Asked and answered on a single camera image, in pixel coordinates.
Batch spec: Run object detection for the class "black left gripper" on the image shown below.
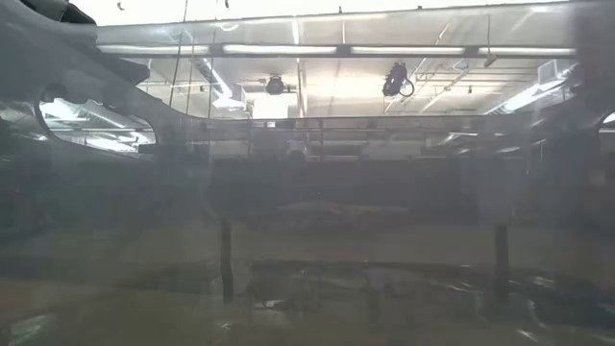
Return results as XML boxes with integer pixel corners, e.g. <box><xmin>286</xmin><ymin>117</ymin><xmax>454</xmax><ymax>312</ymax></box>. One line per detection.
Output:
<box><xmin>90</xmin><ymin>45</ymin><xmax>151</xmax><ymax>90</ymax></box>

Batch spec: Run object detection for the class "clear plastic storage bin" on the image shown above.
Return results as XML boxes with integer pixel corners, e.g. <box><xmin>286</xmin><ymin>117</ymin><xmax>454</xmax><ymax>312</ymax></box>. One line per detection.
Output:
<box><xmin>0</xmin><ymin>0</ymin><xmax>615</xmax><ymax>346</ymax></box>

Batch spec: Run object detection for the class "round black overhead camera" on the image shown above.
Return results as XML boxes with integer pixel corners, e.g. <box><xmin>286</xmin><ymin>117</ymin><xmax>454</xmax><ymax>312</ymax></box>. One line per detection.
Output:
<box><xmin>262</xmin><ymin>74</ymin><xmax>289</xmax><ymax>96</ymax></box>

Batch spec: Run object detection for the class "overhead frame light bar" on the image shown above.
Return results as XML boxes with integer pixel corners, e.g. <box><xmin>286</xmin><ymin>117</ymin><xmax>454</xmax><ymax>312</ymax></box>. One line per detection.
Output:
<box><xmin>95</xmin><ymin>42</ymin><xmax>578</xmax><ymax>60</ymax></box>

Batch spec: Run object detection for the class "black camera with cable loop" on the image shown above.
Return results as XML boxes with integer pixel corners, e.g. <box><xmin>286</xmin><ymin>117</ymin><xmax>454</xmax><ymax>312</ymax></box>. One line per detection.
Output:
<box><xmin>381</xmin><ymin>61</ymin><xmax>415</xmax><ymax>99</ymax></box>

